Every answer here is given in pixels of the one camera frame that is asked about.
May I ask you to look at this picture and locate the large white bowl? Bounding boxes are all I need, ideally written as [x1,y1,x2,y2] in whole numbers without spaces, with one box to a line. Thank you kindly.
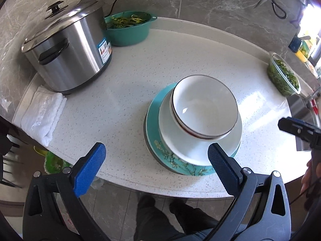
[158,92,242,166]

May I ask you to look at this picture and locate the white bowl dark rim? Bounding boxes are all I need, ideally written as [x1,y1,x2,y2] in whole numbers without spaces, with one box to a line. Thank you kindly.
[172,75,239,139]

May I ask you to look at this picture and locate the teal floral plate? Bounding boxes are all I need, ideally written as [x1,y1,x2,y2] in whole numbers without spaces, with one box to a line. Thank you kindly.
[143,82,242,176]

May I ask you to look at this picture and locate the small floral rice bowl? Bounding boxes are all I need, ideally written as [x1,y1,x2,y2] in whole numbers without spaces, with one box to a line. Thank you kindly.
[169,93,216,140]

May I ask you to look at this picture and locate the person's right hand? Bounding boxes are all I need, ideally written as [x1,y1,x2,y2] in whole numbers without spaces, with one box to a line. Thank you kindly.
[300,160,321,194]

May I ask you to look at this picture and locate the clear container of greens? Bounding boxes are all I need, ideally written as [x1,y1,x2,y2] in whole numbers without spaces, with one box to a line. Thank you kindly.
[267,52,301,97]

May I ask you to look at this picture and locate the person's legs dark trousers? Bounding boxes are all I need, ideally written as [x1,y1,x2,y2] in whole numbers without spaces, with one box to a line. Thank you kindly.
[133,195,221,241]

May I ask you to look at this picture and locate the white folded towel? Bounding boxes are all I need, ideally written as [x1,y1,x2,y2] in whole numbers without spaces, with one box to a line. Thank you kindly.
[12,85,67,147]

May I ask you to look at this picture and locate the stainless steel rice cooker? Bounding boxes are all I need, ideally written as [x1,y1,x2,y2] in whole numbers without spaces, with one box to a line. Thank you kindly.
[21,0,112,95]

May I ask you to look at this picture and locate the teal basin with vegetables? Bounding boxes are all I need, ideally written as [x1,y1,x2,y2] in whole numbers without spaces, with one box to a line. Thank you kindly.
[105,11,158,47]

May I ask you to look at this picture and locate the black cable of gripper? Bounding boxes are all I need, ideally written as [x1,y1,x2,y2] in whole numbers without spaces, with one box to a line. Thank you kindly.
[291,180,317,205]

